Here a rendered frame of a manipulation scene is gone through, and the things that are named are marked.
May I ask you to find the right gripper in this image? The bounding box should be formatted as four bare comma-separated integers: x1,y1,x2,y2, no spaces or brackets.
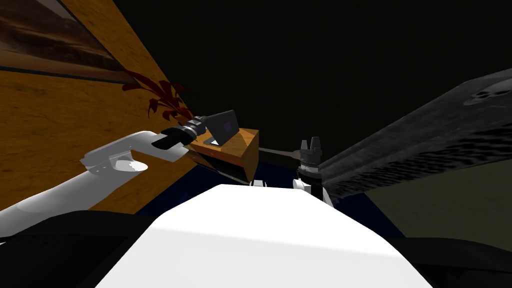
297,136,324,162

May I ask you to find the wooden desk with laptop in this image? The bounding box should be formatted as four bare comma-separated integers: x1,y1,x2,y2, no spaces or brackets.
187,109,261,184

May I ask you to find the grey bar handle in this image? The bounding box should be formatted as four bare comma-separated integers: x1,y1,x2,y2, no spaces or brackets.
258,146,301,159

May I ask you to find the brown framed wall picture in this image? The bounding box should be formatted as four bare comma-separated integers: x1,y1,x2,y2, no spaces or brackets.
0,0,138,85

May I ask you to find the dark red plant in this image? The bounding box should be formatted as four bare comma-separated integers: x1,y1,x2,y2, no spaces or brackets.
121,69,194,121

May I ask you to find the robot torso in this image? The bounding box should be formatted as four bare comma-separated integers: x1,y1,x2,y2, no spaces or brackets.
94,179,435,288

